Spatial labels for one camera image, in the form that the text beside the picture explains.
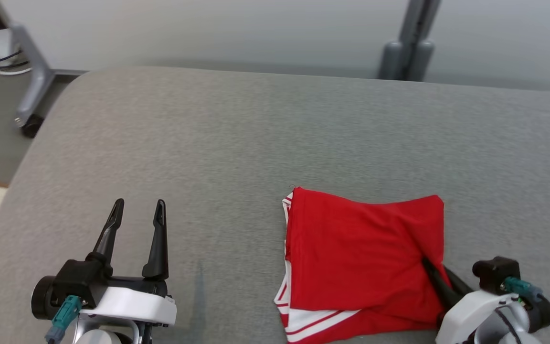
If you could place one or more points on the grey stand leg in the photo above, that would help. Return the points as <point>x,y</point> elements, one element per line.
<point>34,81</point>

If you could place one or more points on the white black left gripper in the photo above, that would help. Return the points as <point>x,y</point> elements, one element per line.
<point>132,303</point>

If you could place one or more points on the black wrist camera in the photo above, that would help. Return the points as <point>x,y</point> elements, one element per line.
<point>74,282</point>
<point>494,274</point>

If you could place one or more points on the grey metal post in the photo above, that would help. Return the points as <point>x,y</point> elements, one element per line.
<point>411,48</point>

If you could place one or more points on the red white basketball jersey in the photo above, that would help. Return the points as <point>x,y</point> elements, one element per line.
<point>361,248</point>

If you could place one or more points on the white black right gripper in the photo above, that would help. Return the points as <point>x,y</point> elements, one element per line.
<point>466,315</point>

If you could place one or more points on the grey fabric sofa surface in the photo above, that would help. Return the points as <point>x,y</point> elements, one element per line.
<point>256,143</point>

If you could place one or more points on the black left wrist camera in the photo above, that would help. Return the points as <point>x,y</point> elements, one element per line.
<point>74,282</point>

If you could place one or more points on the black caster wheel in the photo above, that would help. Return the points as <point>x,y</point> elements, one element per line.
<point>32,127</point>

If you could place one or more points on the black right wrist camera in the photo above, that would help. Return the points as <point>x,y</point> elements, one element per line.
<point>494,274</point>

